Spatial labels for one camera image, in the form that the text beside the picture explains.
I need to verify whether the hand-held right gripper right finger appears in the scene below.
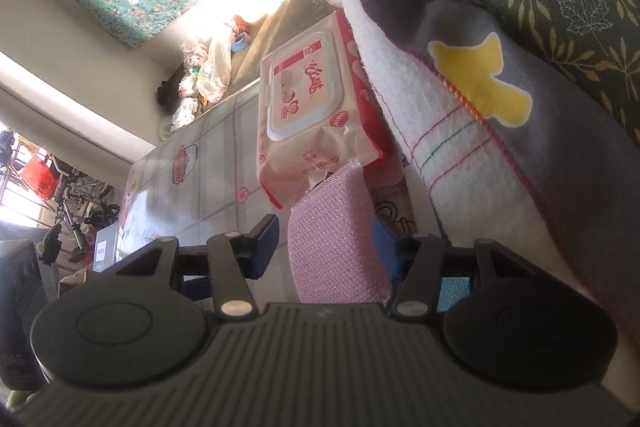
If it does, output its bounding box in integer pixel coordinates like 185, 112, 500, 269
371, 219, 533, 318

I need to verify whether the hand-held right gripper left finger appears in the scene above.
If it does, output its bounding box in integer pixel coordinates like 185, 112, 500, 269
114, 213, 281, 319

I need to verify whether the pink sponge cloth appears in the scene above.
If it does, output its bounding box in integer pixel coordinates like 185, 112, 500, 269
289, 161, 393, 305

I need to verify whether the dark blue appliance box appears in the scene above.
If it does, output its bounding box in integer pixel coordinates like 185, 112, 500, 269
92, 227, 121, 275

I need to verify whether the folded wheelchair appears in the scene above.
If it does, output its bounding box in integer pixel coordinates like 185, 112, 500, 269
37, 157, 123, 265

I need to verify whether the red bag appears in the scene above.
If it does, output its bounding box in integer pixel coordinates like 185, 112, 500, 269
21, 153, 57, 200

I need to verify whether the rolled white grey quilt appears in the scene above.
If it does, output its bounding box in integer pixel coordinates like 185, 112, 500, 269
311, 0, 640, 343

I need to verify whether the pink wet wipes pack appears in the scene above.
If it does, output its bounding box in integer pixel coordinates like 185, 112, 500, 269
256, 12, 386, 210

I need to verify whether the crumpled clear plastic bag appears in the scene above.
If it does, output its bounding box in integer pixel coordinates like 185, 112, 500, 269
197, 34, 233, 104

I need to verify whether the black cloth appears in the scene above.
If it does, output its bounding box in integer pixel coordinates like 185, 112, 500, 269
156, 76, 183, 105

